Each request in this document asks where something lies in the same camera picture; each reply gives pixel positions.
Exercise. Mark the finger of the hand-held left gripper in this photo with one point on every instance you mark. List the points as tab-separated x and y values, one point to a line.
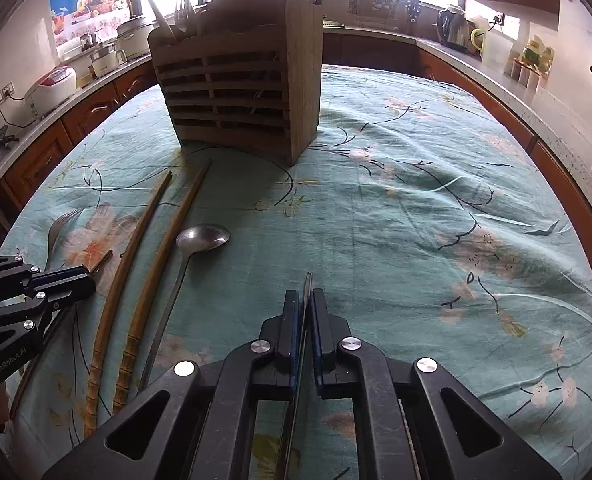
70	294
5	270

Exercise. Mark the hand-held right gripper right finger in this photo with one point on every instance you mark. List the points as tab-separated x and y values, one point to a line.
321	320

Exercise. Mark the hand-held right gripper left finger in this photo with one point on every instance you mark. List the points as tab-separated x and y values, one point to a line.
291	320

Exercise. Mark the wooden utensil holder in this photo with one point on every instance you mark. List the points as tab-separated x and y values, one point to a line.
235	85

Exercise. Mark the silver spoon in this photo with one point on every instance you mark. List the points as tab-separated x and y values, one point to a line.
203	237

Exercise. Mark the small black tripod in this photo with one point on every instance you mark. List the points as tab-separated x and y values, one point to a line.
3	140

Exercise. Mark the teal floral tablecloth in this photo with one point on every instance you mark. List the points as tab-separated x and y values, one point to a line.
401	210

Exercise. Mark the white and red rice cooker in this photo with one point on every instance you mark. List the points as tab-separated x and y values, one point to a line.
50	87

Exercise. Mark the small white kitchen appliance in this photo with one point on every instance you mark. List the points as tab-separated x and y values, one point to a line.
103	57

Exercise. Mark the steel teapot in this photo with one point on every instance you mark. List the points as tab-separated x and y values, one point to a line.
88	41

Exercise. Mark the white electric cooker pot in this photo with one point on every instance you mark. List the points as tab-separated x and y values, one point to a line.
133	35

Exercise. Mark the row of seasoning jars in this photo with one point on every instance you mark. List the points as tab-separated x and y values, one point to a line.
526	75

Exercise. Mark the black scissors holder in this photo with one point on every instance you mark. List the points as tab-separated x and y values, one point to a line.
413	12

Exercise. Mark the steel electric kettle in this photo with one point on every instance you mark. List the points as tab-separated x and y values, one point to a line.
453	27

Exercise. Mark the yellow-green bottle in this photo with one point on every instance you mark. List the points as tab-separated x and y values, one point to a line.
538	55

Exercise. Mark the single wall socket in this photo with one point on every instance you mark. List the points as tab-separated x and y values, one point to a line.
498	17

